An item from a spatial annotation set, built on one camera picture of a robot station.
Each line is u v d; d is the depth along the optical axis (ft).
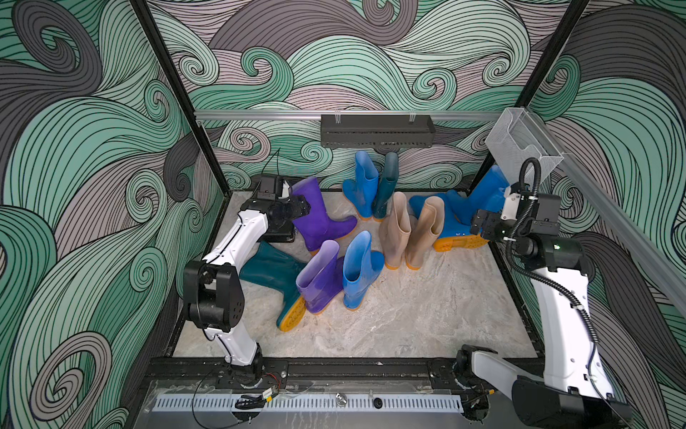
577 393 1.15
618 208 2.00
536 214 1.56
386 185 2.96
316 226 3.11
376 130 3.15
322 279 2.34
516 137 3.06
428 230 2.44
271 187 2.25
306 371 2.47
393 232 2.72
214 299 1.51
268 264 3.20
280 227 2.54
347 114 3.11
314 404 2.29
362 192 3.18
